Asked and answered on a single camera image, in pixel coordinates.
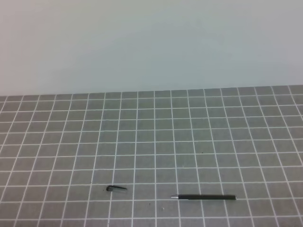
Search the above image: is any black pen cap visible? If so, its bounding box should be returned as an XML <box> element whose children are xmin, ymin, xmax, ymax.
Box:
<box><xmin>106</xmin><ymin>185</ymin><xmax>127</xmax><ymax>192</ymax></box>

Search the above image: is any black pen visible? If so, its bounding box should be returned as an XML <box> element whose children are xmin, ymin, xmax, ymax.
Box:
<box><xmin>171</xmin><ymin>194</ymin><xmax>237</xmax><ymax>200</ymax></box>

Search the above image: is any grey grid tablecloth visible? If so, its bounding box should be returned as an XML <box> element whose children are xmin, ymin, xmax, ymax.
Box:
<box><xmin>0</xmin><ymin>86</ymin><xmax>303</xmax><ymax>227</ymax></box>

